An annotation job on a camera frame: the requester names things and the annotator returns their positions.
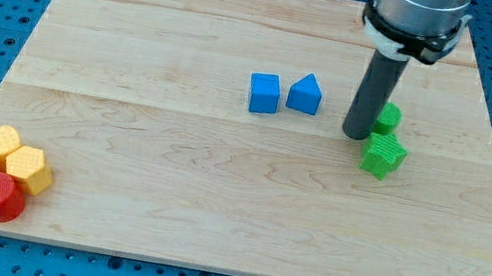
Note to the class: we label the blue triangular block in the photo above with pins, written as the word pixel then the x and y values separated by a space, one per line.
pixel 305 95

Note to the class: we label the green cylinder block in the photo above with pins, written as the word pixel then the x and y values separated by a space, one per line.
pixel 388 119

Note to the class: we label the black and white clamp mount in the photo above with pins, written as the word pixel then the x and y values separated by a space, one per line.
pixel 400 45

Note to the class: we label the yellow heart block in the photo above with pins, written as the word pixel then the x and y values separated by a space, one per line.
pixel 10 141

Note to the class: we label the green star block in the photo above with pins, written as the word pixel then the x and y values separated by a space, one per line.
pixel 382 154

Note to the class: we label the wooden board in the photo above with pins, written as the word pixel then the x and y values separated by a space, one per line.
pixel 141 108

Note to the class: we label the yellow hexagon block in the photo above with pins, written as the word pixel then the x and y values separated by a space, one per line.
pixel 29 169

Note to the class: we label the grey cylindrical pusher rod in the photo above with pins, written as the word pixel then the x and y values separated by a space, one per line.
pixel 376 87

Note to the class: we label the blue cube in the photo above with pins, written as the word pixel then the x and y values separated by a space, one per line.
pixel 264 93

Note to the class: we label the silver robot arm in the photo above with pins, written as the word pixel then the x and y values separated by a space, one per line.
pixel 425 30

